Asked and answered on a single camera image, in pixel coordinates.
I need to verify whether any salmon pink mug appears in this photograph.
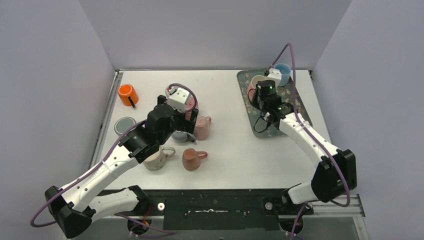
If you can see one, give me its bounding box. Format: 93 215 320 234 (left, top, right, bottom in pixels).
247 75 266 104

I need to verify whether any light blue mug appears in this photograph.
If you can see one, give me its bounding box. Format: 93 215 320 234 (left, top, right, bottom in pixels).
273 63 292 87

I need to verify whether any terracotta pink mug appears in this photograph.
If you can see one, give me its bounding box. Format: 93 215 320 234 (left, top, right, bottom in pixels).
182 148 208 172

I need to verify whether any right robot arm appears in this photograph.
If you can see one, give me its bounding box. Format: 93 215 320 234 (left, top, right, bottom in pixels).
251 80 357 205

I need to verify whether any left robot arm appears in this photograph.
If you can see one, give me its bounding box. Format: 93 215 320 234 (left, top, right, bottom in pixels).
44 92 198 239

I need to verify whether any grey-blue glazed mug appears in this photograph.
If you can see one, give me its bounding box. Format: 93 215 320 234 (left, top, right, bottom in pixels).
171 131 197 143

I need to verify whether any pink ghost pattern mug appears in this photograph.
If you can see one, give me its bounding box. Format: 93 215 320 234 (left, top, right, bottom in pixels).
185 96 199 121

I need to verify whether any mauve ribbed mug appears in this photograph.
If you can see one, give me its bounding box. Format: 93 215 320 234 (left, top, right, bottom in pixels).
165 83 186 98

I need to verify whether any sage green mug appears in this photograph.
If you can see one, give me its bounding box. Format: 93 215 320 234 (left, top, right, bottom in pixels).
113 116 137 136

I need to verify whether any light pink faceted mug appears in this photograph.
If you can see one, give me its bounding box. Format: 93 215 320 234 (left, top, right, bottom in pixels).
193 116 212 141

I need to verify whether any cream speckled mug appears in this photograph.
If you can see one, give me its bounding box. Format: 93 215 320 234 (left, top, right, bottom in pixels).
142 146 176 172

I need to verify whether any teal floral tray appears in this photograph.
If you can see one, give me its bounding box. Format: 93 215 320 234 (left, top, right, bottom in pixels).
236 66 313 139

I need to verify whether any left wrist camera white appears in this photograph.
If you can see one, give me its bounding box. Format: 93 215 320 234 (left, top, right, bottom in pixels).
167 87 191 113

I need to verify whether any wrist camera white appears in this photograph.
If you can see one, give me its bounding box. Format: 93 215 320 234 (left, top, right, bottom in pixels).
167 87 191 113
265 68 282 87

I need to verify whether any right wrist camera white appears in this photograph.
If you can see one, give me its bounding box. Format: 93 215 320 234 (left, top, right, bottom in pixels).
265 68 282 87

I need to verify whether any orange mug black handle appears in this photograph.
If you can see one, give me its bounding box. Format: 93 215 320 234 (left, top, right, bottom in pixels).
118 84 139 108

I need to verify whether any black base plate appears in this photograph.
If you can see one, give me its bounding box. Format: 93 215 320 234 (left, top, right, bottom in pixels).
87 186 319 237

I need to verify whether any aluminium rail frame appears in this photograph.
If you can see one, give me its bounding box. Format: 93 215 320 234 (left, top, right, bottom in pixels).
104 69 361 219

